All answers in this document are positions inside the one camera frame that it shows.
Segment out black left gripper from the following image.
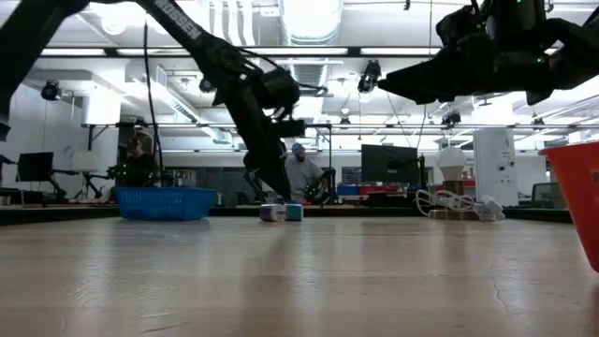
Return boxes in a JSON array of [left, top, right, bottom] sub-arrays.
[[212, 86, 308, 201]]

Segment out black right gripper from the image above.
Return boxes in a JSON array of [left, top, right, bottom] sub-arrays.
[[377, 32, 553, 105]]

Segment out purple plug charger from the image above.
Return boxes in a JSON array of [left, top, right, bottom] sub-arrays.
[[258, 203, 287, 223]]

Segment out grey office chair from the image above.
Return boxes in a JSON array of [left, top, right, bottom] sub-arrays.
[[531, 182, 566, 210]]

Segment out person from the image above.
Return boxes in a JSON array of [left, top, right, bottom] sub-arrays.
[[111, 136, 161, 189], [284, 142, 329, 203]]

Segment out overhead bar with light strips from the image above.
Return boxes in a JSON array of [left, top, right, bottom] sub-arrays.
[[39, 45, 444, 59]]

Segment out table lamp with white bulb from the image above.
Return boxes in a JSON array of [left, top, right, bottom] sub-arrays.
[[428, 146, 482, 222]]

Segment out black monitor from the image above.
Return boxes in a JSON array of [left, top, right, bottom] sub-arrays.
[[360, 143, 421, 187], [16, 152, 55, 183]]

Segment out red storage bin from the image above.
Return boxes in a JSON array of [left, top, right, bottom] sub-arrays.
[[358, 184, 400, 196]]

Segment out white column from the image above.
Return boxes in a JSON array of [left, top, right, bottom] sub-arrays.
[[473, 128, 519, 208]]

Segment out blue plastic basket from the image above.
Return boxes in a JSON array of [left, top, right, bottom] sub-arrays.
[[115, 186, 217, 222]]

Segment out orange plastic basket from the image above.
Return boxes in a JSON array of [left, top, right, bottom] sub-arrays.
[[537, 140, 599, 273]]

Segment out white lamp shade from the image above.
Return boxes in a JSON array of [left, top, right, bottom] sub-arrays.
[[70, 150, 100, 173]]

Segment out black hanging camera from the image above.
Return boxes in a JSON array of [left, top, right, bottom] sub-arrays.
[[357, 59, 383, 95]]

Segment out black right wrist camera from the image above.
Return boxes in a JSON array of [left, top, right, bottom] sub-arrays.
[[436, 4, 495, 46]]

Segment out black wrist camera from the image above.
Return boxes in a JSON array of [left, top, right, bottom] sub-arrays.
[[259, 67, 300, 111], [436, 4, 495, 46]]

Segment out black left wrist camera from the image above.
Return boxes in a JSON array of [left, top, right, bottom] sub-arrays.
[[259, 67, 300, 111]]

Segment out black left wrist camera cable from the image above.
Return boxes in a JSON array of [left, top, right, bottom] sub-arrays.
[[241, 46, 329, 121]]

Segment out silver ceiling duct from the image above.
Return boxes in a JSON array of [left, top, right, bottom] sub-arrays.
[[279, 0, 345, 95]]

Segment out white lamp cord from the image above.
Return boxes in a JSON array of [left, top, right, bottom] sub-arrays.
[[414, 188, 506, 220]]

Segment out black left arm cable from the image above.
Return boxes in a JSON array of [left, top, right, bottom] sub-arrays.
[[142, 18, 165, 187]]

